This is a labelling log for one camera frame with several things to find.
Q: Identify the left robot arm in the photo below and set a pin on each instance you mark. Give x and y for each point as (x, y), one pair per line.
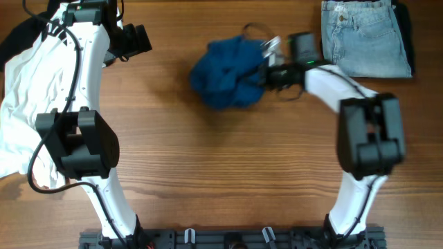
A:
(82, 145)

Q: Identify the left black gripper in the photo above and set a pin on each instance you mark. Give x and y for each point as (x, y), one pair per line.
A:
(136, 45)

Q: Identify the black garment at left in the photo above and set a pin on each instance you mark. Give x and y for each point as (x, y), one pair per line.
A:
(23, 36)

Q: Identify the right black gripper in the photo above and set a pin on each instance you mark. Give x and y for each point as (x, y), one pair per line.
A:
(268, 77)

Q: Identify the white printed t-shirt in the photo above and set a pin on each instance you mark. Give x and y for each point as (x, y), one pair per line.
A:
(38, 80)

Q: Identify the folded light blue jeans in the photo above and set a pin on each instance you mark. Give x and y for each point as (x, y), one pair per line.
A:
(363, 41)

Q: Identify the black folded garment under jeans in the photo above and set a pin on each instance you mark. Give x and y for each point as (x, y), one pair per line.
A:
(406, 27)

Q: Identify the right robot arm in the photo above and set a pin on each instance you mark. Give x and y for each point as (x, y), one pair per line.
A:
(370, 141)

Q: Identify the blue polo shirt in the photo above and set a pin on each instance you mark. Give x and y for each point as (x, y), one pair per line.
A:
(227, 75)

